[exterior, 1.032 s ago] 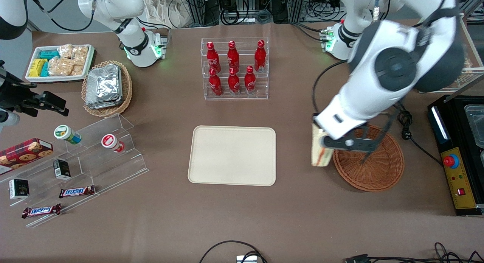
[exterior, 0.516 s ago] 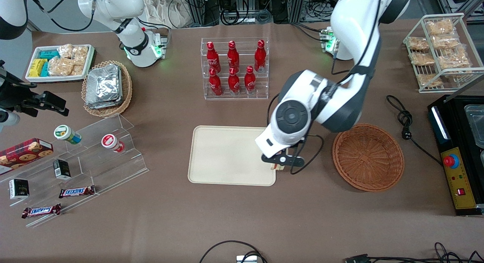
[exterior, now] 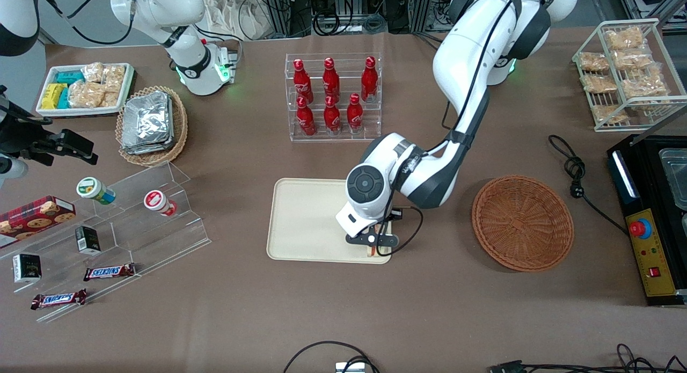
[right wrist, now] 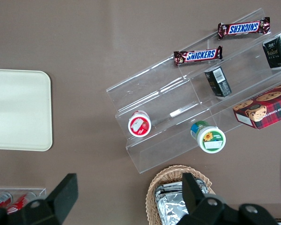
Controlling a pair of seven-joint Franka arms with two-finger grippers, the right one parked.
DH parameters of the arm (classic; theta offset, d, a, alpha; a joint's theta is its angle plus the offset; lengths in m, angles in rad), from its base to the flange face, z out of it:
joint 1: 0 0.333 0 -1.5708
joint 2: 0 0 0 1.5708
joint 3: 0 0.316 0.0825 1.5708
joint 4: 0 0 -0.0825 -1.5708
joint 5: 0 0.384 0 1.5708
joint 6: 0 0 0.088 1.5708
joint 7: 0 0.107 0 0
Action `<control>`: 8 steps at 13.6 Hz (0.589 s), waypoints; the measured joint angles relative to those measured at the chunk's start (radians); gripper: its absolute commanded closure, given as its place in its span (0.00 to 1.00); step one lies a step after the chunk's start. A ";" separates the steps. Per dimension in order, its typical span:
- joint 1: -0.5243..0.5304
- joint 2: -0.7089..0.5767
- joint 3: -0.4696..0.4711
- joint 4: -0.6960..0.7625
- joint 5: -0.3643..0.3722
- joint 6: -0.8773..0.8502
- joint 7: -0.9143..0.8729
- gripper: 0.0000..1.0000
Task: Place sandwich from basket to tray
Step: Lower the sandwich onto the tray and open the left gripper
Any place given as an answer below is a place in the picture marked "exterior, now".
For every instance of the light wicker basket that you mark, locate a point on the light wicker basket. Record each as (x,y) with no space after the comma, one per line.
(180,131)

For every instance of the tan sandwich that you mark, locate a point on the tan sandwich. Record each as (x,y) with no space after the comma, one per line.
(372,250)

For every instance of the clear bag rice cracker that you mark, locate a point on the clear bag rice cracker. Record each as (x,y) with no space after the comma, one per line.
(623,38)
(593,61)
(111,99)
(114,78)
(86,95)
(92,71)
(633,59)
(644,87)
(598,83)
(609,112)

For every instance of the beige cloth bag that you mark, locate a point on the beige cloth bag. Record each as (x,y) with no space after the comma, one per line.
(236,13)

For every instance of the clear acrylic bottle rack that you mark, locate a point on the clear acrylic bottle rack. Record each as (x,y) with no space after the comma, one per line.
(333,134)

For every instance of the green lid sunflower cup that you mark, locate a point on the green lid sunflower cup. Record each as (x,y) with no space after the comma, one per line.
(90,188)

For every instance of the red cola bottle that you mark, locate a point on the red cola bottle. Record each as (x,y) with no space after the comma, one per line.
(368,79)
(355,114)
(301,80)
(306,118)
(331,118)
(331,79)

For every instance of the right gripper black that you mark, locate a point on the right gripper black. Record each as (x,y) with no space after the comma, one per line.
(26,138)

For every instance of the brown wicker basket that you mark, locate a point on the brown wicker basket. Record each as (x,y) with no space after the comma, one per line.
(523,222)

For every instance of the cream plastic tray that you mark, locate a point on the cream plastic tray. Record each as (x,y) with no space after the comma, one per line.
(306,222)

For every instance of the red emergency stop button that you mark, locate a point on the red emergency stop button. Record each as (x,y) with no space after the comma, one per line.
(640,229)

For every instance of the Snickers chocolate bar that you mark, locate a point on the Snickers chocolate bar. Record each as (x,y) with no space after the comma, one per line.
(109,272)
(59,299)

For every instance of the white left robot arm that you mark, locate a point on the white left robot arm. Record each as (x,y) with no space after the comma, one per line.
(467,56)

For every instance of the clear acrylic stepped shelf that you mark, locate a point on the clear acrylic stepped shelf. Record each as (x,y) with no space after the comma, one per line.
(139,239)

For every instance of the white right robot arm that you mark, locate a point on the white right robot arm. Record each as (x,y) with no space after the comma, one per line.
(182,45)

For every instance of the red lid yogurt cup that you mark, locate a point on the red lid yogurt cup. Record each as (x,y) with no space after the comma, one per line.
(155,200)

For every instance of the aluminium equipment frame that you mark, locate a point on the aluminium equipment frame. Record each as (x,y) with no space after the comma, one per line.
(343,8)

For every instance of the black appliance yellow panel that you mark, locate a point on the black appliance yellow panel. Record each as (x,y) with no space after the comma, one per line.
(633,174)

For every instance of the white snack tray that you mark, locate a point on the white snack tray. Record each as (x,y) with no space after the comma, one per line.
(48,111)

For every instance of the teal snack packet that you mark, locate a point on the teal snack packet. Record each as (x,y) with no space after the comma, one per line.
(64,99)
(70,77)

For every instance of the foil wrapped sandwich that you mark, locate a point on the foil wrapped sandwich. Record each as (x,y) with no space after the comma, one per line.
(170,123)
(145,121)

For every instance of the small black carton box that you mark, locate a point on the small black carton box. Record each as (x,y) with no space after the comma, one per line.
(87,240)
(27,268)

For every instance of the small white device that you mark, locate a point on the small white device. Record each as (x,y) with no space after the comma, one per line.
(350,367)

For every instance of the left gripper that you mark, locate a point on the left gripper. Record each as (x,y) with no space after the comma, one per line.
(387,221)

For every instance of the yellow snack packet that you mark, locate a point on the yellow snack packet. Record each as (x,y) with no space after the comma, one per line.
(52,95)

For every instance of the red tartan cookie box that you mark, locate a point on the red tartan cookie box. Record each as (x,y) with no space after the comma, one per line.
(35,214)

